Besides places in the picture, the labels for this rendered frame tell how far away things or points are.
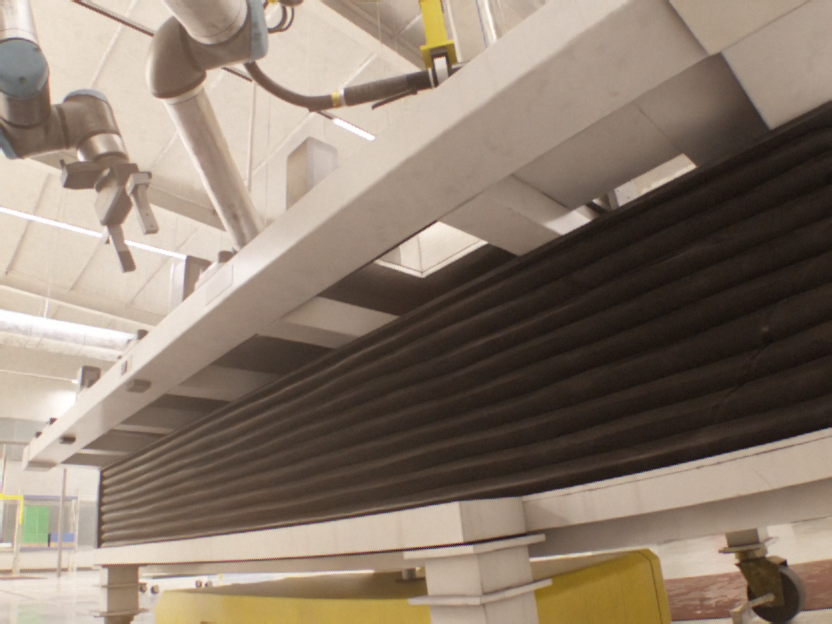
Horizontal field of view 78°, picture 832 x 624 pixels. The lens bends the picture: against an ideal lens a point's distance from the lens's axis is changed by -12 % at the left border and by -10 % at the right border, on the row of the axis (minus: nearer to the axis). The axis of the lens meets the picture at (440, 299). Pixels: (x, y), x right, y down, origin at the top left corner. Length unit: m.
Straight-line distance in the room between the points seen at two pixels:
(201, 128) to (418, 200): 0.65
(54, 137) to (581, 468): 1.06
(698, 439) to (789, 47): 0.43
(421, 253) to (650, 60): 0.73
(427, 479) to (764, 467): 0.53
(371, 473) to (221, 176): 0.70
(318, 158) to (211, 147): 0.37
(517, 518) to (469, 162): 0.47
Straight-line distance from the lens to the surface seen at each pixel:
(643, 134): 0.79
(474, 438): 0.89
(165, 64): 1.18
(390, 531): 0.82
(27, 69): 1.11
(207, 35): 1.08
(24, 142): 1.22
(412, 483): 0.99
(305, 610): 1.56
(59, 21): 13.81
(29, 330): 15.25
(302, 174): 0.93
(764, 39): 0.63
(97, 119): 1.23
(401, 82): 1.38
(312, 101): 1.41
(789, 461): 0.68
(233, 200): 1.35
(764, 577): 1.83
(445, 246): 1.14
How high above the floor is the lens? 0.39
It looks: 23 degrees up
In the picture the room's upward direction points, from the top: 7 degrees counter-clockwise
